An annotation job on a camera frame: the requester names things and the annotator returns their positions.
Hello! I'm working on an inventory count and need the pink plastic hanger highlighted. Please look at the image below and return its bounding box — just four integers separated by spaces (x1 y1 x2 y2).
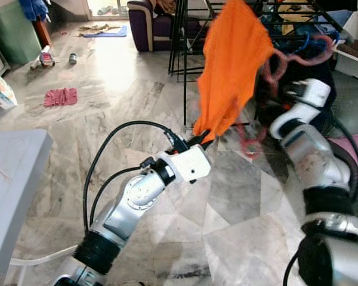
236 33 338 158

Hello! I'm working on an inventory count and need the orange printed shirt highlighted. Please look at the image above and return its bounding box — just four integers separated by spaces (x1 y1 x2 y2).
192 0 275 144

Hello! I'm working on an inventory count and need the blue plastic hanger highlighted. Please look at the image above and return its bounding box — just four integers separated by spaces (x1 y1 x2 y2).
274 30 314 54

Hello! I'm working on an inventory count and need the black hanging garment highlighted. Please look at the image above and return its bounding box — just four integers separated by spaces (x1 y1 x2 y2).
257 42 338 132

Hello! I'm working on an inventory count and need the dark green sofa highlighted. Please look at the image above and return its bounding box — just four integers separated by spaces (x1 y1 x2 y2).
328 71 358 239

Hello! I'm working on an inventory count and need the black metal drying rack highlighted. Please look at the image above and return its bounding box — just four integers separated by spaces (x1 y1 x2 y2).
167 0 358 129

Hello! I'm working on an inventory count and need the yellow garment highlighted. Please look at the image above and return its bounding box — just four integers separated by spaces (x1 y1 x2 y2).
280 3 320 21

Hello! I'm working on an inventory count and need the purple sofa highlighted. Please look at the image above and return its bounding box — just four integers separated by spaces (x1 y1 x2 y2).
126 0 186 52

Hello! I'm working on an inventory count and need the blue door mat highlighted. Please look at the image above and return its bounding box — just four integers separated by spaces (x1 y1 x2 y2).
82 24 129 38

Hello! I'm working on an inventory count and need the brown garment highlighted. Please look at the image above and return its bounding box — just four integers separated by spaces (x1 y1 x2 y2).
152 0 177 15

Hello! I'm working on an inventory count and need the pink floor cloth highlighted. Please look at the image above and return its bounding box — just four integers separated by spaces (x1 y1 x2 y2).
44 88 78 108

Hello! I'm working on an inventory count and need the beige rag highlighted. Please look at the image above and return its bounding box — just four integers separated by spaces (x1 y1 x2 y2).
78 23 123 33

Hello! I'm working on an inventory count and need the pink white toy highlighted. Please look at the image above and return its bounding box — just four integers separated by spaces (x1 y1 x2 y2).
39 46 55 67

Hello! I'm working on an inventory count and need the brown wooden board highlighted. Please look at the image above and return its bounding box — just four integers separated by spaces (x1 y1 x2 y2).
35 21 53 48

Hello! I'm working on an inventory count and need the colourful printed plastic bag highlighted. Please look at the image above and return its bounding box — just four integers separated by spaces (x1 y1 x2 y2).
0 70 17 110

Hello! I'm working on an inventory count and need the blue hanging cloth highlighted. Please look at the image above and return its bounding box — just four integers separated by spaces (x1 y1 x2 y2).
19 0 51 21

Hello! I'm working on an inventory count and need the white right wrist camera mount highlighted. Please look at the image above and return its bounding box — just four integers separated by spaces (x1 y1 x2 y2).
289 79 332 123

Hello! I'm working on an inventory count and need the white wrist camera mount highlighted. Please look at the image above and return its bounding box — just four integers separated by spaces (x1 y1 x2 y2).
289 79 332 123
161 145 212 184

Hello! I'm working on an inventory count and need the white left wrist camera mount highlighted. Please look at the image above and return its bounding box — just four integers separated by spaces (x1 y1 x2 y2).
161 145 212 184

